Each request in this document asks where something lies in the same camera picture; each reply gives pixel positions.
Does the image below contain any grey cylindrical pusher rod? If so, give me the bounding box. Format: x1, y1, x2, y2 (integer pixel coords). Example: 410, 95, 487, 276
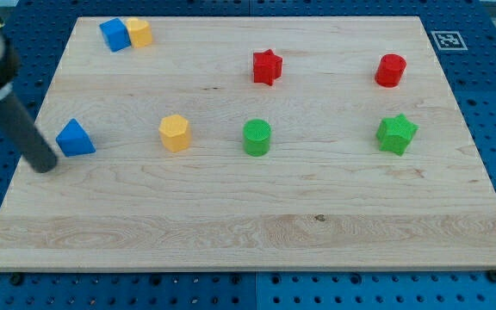
0, 91, 58, 173

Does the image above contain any blue triangle block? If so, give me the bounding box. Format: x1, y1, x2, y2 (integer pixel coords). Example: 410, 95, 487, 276
56, 119, 96, 157

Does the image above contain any blue cube block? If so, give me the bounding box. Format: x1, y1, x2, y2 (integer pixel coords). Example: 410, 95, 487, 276
99, 18, 131, 52

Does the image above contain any yellow heart block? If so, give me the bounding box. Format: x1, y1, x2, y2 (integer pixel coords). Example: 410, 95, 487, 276
126, 17, 153, 48

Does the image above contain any yellow hexagon block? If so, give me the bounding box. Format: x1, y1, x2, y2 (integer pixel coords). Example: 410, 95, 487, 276
158, 115, 191, 152

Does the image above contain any wooden board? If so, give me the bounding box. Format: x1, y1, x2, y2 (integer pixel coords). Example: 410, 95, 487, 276
0, 16, 496, 272

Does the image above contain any green cylinder block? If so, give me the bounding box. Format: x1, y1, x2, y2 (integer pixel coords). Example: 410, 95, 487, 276
243, 119, 271, 157

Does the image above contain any red star block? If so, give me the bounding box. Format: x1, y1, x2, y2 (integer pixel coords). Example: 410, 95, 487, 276
252, 49, 282, 86

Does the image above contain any red cylinder block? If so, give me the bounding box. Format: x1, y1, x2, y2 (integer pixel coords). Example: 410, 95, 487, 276
375, 53, 406, 88

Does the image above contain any green star block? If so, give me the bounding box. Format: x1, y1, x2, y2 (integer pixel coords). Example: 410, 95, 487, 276
375, 114, 419, 156

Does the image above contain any white fiducial marker tag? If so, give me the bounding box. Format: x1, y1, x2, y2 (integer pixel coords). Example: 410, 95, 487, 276
431, 30, 468, 51

